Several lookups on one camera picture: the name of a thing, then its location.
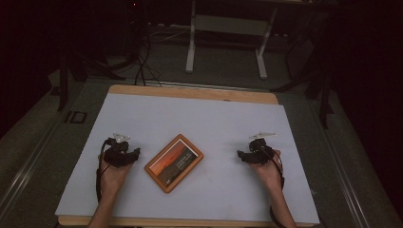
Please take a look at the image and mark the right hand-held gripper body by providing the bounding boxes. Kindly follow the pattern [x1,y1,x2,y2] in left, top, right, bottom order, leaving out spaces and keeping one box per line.
[245,131,278,166]

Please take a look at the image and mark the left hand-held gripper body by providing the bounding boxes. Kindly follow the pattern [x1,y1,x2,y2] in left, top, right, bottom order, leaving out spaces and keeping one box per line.
[103,132,135,168]

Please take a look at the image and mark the orange framed sunset picture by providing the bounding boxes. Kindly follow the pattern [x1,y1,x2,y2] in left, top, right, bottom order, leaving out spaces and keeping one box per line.
[144,133,204,195]

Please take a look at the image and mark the person's left hand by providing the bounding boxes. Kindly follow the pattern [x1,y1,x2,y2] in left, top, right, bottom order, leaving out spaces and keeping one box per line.
[99,153,135,193]

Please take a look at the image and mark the person's right hand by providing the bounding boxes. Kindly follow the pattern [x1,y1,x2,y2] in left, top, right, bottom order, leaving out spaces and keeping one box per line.
[250,149,285,193]

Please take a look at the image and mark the white table mat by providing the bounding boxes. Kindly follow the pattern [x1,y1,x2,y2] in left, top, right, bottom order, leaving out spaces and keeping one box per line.
[54,92,321,226]

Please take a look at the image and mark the black metal stand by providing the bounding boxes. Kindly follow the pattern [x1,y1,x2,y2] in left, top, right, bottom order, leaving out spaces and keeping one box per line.
[271,12,338,130]
[56,28,127,112]

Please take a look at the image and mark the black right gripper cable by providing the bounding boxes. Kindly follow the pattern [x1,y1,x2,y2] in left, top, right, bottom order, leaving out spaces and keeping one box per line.
[260,144,287,228]

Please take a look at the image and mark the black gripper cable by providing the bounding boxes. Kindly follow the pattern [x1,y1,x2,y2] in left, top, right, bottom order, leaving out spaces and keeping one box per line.
[260,144,287,228]
[95,140,112,204]

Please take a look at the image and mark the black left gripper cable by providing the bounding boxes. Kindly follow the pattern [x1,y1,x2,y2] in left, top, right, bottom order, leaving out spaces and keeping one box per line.
[95,140,112,204]

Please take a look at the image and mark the metal floor rail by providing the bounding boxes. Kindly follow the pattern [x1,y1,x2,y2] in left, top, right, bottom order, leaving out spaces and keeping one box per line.
[144,80,276,93]

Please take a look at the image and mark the black floor cables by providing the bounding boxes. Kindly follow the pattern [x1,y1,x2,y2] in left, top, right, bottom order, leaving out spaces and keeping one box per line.
[134,28,163,87]

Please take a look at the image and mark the white metal table frame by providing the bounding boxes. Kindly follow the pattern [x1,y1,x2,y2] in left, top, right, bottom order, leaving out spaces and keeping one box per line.
[184,0,280,81]

